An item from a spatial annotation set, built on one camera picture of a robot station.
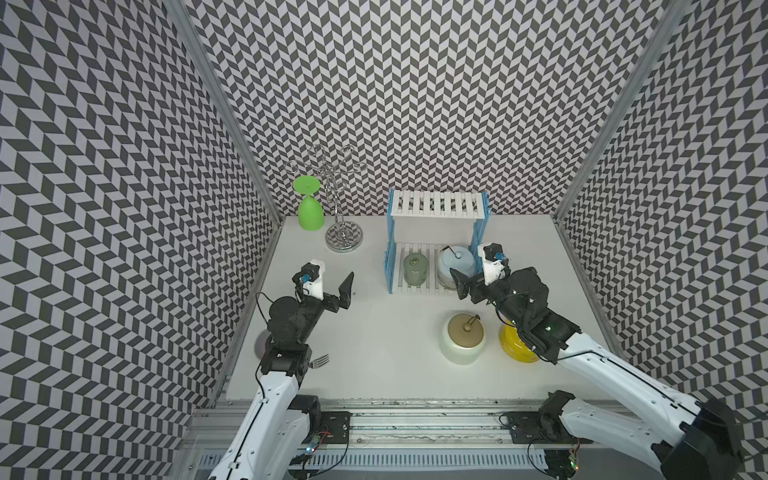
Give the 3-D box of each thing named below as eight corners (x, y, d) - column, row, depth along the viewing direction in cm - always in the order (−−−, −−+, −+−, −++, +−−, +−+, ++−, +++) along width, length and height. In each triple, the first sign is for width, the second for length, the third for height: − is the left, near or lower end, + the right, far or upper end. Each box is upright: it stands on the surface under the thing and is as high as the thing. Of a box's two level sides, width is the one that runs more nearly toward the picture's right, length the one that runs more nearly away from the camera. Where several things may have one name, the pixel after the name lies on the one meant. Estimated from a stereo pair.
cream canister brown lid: (442, 364, 86) (447, 348, 76) (439, 330, 92) (443, 312, 83) (479, 364, 86) (489, 348, 76) (473, 330, 92) (482, 312, 83)
